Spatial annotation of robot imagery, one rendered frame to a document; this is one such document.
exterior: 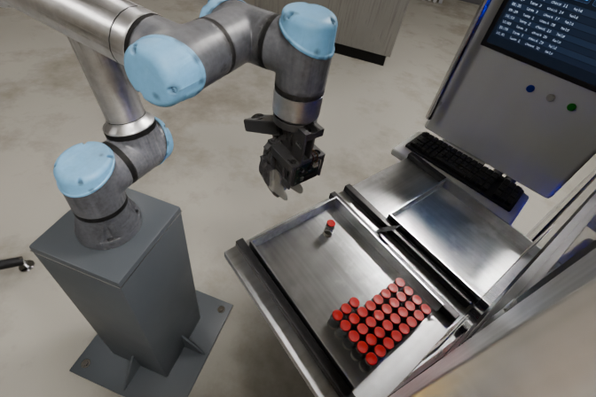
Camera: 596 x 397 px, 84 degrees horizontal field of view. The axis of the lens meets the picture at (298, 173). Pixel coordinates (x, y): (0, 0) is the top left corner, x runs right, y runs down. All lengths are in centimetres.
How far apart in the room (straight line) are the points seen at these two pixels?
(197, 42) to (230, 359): 137
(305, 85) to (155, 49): 19
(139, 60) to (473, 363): 39
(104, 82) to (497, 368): 76
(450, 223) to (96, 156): 87
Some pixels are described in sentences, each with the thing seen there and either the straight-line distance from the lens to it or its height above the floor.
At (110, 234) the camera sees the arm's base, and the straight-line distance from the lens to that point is 92.
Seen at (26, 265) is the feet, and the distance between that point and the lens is 201.
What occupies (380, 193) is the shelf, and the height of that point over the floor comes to 88.
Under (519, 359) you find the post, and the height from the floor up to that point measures 134.
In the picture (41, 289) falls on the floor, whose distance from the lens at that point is 193.
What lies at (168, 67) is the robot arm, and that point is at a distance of 38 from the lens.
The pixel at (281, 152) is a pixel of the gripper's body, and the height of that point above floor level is 118.
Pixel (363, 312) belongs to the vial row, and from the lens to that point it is 69.
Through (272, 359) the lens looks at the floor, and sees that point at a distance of 160.
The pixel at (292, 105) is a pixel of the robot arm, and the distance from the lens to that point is 48.
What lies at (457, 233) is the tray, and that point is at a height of 88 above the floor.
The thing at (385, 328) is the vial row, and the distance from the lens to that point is 70.
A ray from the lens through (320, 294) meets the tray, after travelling 74.
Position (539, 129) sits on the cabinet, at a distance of 131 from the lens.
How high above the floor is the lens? 153
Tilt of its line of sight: 44 degrees down
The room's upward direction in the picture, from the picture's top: 11 degrees clockwise
